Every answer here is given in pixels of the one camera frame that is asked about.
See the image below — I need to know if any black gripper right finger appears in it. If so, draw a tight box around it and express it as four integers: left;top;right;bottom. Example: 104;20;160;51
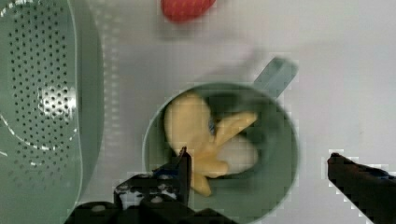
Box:
327;153;396;224

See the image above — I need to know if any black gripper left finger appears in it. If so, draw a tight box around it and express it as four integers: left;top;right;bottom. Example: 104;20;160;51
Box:
64;147;237;224

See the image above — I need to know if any yellow peeled toy banana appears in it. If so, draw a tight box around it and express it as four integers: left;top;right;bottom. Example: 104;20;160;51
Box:
163;91;259;197

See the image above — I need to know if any green mug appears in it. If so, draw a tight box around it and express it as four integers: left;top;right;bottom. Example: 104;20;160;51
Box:
143;57;298;224

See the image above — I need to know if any green perforated colander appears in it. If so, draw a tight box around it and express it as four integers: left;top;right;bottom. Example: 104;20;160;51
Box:
0;0;104;224

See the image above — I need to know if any red toy strawberry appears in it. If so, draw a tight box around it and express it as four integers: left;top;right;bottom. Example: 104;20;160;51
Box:
161;0;216;23

